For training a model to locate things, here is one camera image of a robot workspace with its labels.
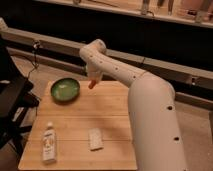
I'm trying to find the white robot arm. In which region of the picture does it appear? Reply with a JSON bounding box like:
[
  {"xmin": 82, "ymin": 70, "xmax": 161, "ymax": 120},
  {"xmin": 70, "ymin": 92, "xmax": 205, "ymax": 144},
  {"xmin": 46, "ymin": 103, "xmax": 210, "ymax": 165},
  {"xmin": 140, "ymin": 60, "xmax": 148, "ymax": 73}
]
[{"xmin": 79, "ymin": 39, "xmax": 189, "ymax": 171}]

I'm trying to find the green bowl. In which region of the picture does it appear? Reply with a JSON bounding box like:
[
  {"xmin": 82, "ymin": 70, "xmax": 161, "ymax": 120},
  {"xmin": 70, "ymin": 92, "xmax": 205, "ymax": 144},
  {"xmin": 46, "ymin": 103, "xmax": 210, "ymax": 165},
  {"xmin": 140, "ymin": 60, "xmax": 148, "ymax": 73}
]
[{"xmin": 50, "ymin": 78, "xmax": 80, "ymax": 102}]

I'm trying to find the white sponge block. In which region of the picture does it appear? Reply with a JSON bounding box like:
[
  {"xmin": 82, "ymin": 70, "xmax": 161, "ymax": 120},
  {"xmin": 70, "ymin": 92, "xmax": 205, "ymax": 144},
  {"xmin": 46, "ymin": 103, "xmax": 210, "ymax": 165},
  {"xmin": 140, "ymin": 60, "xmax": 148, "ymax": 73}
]
[{"xmin": 89, "ymin": 128, "xmax": 103, "ymax": 151}]

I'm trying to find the black chair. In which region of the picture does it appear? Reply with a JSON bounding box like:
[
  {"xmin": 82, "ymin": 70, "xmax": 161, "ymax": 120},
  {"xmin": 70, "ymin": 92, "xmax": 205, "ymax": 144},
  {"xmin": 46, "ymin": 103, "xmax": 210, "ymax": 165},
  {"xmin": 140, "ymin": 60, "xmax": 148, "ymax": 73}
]
[{"xmin": 0, "ymin": 36, "xmax": 39, "ymax": 156}]

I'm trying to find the white plastic bottle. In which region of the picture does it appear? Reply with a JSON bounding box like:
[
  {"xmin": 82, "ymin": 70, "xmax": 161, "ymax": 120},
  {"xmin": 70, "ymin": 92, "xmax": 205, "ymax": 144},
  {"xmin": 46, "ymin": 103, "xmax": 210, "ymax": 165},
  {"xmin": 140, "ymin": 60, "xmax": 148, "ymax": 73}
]
[{"xmin": 42, "ymin": 122, "xmax": 57, "ymax": 163}]

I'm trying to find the black cable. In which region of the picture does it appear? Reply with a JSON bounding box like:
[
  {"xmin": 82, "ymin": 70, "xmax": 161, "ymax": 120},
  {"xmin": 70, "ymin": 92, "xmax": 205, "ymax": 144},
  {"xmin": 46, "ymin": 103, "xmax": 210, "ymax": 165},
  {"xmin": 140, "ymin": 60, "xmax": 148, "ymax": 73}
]
[{"xmin": 26, "ymin": 41, "xmax": 42, "ymax": 81}]

